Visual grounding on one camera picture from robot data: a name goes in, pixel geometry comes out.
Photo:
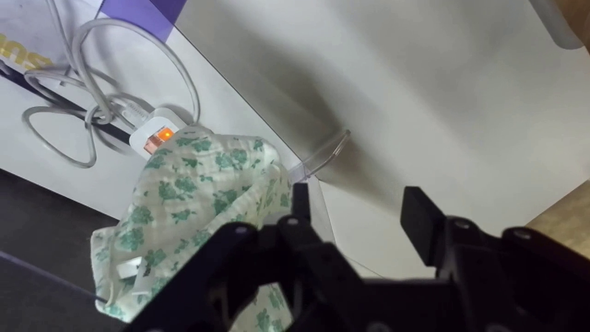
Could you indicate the green floral white cloth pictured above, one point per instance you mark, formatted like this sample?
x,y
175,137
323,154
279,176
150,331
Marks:
x,y
185,185

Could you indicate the purple paper sheet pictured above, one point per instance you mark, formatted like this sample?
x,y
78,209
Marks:
x,y
140,15

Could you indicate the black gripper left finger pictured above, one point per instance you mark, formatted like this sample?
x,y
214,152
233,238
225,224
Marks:
x,y
301,203

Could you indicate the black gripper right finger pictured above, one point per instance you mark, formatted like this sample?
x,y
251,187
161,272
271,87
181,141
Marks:
x,y
426,224

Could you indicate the white power strip orange switch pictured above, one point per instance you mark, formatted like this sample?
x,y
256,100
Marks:
x,y
153,131

